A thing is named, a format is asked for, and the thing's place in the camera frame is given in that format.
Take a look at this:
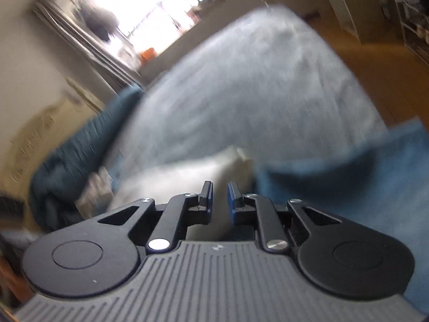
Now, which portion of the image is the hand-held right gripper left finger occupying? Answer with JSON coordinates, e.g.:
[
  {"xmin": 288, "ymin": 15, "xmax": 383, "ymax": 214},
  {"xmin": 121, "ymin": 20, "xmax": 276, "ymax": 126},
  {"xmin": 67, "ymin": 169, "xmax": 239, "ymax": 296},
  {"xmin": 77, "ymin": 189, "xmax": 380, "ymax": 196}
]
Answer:
[{"xmin": 98, "ymin": 180, "xmax": 214, "ymax": 254}]

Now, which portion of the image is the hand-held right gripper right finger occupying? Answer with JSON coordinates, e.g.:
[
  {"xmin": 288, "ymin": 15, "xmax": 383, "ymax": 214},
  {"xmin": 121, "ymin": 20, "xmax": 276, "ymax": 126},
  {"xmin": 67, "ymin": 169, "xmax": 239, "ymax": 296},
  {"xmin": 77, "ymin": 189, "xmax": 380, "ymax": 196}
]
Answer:
[{"xmin": 227, "ymin": 181, "xmax": 342, "ymax": 254}]

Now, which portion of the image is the white bear-print sweatshirt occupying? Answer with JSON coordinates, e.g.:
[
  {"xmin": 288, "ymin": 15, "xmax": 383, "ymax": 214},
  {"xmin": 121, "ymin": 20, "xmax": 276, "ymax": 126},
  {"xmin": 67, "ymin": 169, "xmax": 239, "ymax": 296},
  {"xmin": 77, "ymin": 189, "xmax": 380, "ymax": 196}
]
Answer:
[{"xmin": 107, "ymin": 145, "xmax": 255, "ymax": 242}]

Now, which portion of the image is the blue garment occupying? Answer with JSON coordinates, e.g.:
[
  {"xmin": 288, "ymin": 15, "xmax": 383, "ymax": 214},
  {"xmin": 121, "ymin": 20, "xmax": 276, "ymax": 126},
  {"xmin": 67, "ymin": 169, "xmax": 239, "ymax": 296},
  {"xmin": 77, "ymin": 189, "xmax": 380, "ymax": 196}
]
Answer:
[{"xmin": 253, "ymin": 119, "xmax": 429, "ymax": 309}]

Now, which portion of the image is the grey bed blanket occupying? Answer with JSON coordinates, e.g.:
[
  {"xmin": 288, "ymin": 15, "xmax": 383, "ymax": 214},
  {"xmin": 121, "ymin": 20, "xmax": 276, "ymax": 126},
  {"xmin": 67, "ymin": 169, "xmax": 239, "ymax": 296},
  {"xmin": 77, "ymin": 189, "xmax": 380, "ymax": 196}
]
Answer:
[{"xmin": 107, "ymin": 5, "xmax": 389, "ymax": 188}]

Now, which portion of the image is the beige crumpled garment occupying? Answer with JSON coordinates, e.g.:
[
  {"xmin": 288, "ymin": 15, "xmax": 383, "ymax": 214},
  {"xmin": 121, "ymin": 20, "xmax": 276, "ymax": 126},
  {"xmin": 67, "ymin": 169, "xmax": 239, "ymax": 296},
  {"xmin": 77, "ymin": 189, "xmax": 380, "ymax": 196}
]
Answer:
[{"xmin": 74, "ymin": 168, "xmax": 116, "ymax": 212}]

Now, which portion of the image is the dark teal duvet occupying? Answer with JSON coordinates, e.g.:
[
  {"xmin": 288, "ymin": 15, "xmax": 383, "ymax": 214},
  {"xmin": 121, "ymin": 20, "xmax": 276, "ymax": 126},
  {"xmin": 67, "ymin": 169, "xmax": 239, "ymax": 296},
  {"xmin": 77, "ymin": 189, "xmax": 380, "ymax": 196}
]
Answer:
[{"xmin": 28, "ymin": 85, "xmax": 145, "ymax": 229}]

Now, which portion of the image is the orange object on windowsill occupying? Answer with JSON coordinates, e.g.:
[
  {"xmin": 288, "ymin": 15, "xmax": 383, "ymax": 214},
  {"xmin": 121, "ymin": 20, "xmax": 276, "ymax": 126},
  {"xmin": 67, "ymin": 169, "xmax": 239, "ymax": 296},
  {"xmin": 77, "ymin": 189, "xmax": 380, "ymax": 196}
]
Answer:
[{"xmin": 140, "ymin": 49, "xmax": 158, "ymax": 65}]

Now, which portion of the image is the cream carved headboard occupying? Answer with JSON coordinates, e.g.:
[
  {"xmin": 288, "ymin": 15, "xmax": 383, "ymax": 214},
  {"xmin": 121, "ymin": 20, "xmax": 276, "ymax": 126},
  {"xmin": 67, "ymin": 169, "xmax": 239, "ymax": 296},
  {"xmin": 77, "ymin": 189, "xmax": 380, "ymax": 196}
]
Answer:
[{"xmin": 10, "ymin": 77, "xmax": 104, "ymax": 188}]

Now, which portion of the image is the striped grey curtain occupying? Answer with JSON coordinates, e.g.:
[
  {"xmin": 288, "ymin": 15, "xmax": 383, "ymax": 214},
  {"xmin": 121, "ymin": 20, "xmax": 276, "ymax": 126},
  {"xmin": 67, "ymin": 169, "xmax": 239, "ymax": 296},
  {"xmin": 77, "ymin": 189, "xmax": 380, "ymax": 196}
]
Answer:
[{"xmin": 32, "ymin": 0, "xmax": 145, "ymax": 91}]

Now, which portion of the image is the barred window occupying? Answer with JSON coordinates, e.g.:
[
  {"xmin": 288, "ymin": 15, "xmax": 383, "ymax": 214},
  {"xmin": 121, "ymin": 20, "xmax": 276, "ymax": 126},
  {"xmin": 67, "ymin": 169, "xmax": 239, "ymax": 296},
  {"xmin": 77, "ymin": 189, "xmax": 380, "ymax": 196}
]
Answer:
[{"xmin": 43, "ymin": 0, "xmax": 225, "ymax": 71}]

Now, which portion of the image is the dark hanging garment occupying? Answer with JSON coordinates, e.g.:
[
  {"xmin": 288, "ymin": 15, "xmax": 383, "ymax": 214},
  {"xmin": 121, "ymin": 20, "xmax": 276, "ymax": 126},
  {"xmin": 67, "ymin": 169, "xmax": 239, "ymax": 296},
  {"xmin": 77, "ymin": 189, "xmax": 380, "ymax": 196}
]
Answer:
[{"xmin": 82, "ymin": 2, "xmax": 119, "ymax": 42}]

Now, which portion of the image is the metal storage rack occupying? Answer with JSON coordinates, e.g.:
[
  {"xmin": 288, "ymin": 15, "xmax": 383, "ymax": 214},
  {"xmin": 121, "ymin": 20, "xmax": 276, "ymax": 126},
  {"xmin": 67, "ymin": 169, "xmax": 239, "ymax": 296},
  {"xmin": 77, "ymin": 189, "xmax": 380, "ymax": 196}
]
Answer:
[{"xmin": 385, "ymin": 0, "xmax": 429, "ymax": 64}]

